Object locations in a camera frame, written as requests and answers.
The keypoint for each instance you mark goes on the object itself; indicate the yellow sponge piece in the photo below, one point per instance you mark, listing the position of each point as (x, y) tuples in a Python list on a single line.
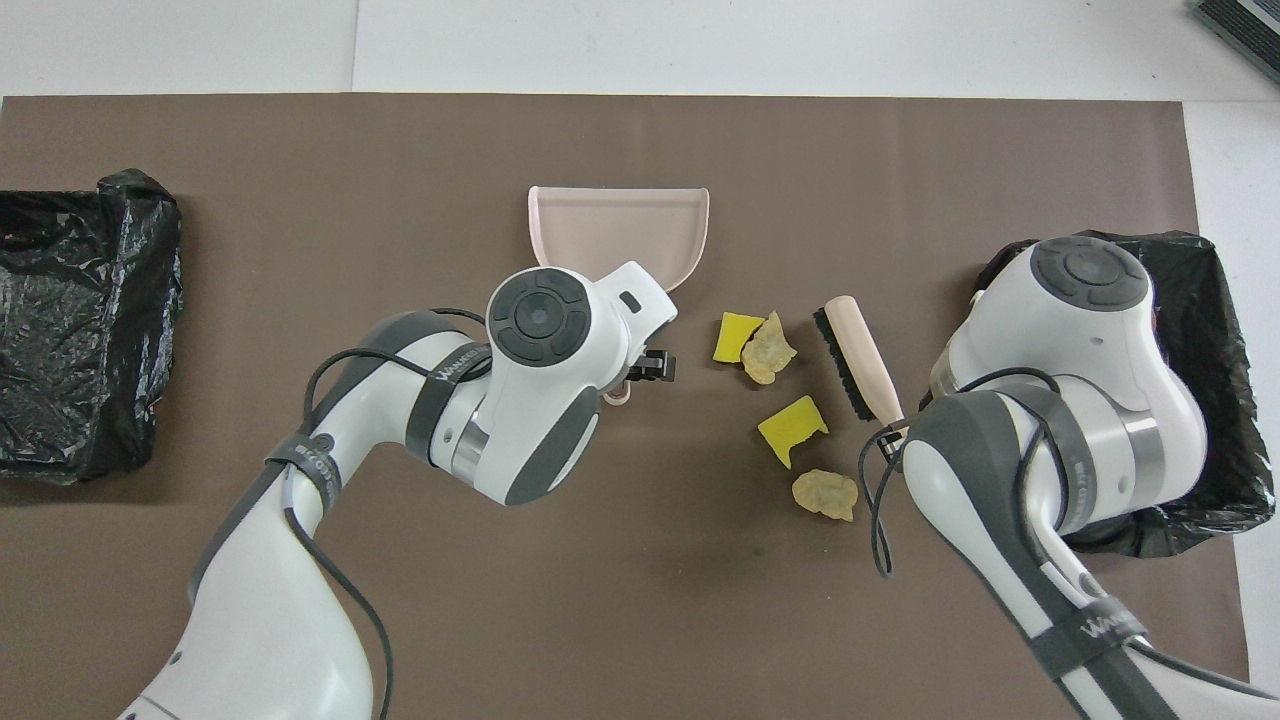
[(732, 338), (790, 428)]

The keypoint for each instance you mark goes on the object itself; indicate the beige hand brush black bristles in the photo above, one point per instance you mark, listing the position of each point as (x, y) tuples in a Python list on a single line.
[(865, 355)]

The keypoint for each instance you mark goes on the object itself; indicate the beige foam scrap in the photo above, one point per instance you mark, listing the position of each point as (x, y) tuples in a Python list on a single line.
[(768, 350), (825, 494)]

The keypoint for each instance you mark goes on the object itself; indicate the beige plastic dustpan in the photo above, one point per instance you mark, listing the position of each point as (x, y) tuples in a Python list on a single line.
[(620, 230)]

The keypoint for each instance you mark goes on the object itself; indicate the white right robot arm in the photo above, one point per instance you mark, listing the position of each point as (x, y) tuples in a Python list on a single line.
[(1100, 400)]

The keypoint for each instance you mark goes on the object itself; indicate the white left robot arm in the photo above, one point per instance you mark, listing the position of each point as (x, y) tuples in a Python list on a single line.
[(540, 400)]

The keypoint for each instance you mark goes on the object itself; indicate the black bag lined bin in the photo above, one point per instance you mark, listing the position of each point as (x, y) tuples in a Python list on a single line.
[(60, 300), (1215, 330)]

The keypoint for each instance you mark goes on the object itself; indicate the brown paper table mat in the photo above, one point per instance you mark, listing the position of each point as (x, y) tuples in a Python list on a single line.
[(300, 200)]

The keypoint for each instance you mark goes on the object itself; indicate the grey ribbed device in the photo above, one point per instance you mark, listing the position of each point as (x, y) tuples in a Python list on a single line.
[(1250, 20)]

